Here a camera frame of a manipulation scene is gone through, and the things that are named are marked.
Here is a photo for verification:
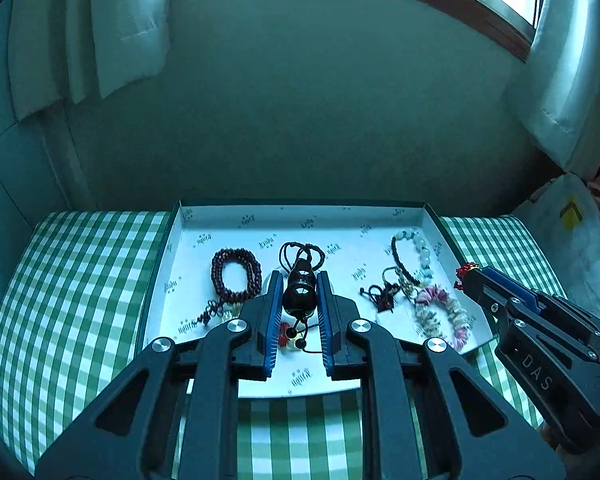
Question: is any dark red bead bracelet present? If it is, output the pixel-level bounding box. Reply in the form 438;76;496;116
196;247;262;327

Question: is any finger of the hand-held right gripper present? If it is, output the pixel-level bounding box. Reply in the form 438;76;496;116
479;266;600;343
462;269;600;361

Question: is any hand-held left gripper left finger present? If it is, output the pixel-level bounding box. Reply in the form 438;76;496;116
35;270;286;480

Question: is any white bag with yellow mark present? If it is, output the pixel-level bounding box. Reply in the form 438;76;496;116
510;172;600;319

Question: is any white shallow box tray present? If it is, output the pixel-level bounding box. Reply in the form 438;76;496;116
135;199;497;400

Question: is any white curtain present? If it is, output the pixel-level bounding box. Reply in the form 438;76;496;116
7;0;177;122
502;0;600;172

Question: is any dark red knot charm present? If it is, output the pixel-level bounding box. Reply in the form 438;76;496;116
358;280;424;342

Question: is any pink stone chip bracelet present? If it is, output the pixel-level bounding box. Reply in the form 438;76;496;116
413;283;470;351

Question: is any black gourd pendant necklace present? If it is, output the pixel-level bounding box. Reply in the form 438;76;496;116
278;240;327;357

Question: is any green gold bead charm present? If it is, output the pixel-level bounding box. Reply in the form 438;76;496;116
381;265;424;302

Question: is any white and black bead bracelet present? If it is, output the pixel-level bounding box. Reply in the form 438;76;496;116
390;229;439;287

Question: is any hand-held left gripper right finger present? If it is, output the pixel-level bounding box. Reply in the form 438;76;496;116
316;270;567;480

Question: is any small pearl bead bracelet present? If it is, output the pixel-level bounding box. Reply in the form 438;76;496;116
214;302;244;322

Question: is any green checked tablecloth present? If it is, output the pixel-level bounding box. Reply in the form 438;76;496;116
0;210;569;477

